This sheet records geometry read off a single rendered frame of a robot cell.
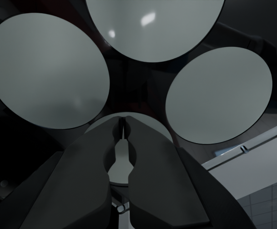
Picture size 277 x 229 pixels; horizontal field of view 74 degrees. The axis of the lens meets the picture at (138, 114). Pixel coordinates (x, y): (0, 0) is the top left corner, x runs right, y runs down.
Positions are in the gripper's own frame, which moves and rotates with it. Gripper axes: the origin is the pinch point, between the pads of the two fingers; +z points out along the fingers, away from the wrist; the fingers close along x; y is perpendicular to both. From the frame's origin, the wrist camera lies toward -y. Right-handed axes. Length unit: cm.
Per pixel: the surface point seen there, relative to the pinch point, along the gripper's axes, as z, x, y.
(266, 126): 4.3, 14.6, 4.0
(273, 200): 94, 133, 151
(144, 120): 4.2, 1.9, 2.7
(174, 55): 4.4, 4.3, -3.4
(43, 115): 4.3, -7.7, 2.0
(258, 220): 94, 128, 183
